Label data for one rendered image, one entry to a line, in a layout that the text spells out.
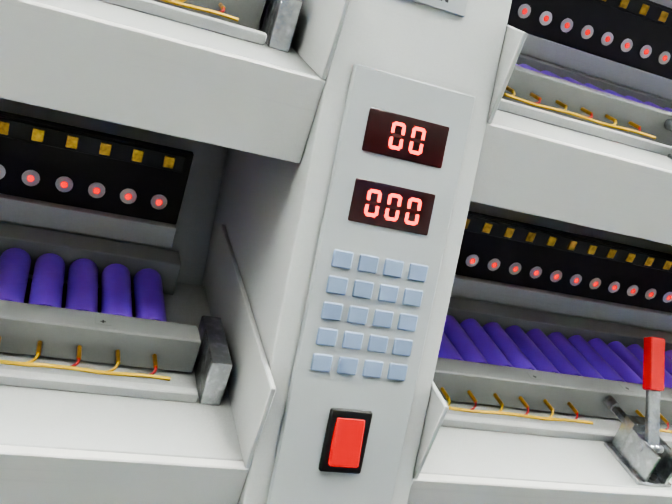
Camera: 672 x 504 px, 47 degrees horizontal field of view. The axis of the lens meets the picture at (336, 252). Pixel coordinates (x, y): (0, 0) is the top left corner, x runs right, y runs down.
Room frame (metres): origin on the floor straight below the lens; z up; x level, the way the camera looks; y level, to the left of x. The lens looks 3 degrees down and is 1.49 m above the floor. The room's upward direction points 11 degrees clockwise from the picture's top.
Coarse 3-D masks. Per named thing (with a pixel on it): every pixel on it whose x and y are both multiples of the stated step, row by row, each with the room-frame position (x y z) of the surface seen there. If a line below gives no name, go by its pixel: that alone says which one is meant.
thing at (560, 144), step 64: (512, 0) 0.61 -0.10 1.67; (576, 0) 0.62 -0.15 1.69; (640, 0) 0.63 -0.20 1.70; (512, 64) 0.41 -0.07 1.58; (576, 64) 0.64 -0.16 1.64; (640, 64) 0.66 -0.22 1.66; (512, 128) 0.43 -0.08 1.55; (576, 128) 0.49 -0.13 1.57; (640, 128) 0.52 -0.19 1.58; (512, 192) 0.44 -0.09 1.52; (576, 192) 0.45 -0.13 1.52; (640, 192) 0.47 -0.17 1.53
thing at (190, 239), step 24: (48, 120) 0.53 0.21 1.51; (72, 120) 0.53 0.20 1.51; (96, 120) 0.54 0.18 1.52; (168, 144) 0.56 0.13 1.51; (192, 144) 0.56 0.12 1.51; (192, 168) 0.56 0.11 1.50; (216, 168) 0.57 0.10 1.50; (192, 192) 0.56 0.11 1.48; (216, 192) 0.57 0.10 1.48; (192, 216) 0.56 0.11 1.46; (504, 216) 0.66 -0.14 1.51; (528, 216) 0.67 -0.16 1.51; (120, 240) 0.55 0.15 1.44; (192, 240) 0.57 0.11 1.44; (624, 240) 0.71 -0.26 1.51; (648, 240) 0.72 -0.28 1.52; (192, 264) 0.57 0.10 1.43; (552, 312) 0.68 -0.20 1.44
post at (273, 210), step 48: (384, 0) 0.39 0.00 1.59; (480, 0) 0.41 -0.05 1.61; (336, 48) 0.39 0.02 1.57; (384, 48) 0.39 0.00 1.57; (432, 48) 0.40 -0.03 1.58; (480, 48) 0.41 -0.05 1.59; (336, 96) 0.39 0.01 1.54; (480, 96) 0.42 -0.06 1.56; (336, 144) 0.39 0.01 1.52; (480, 144) 0.42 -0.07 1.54; (240, 192) 0.51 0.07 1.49; (288, 192) 0.41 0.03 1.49; (240, 240) 0.49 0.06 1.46; (288, 240) 0.39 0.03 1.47; (288, 288) 0.39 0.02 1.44; (288, 336) 0.39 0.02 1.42; (432, 336) 0.42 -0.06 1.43; (288, 384) 0.39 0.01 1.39
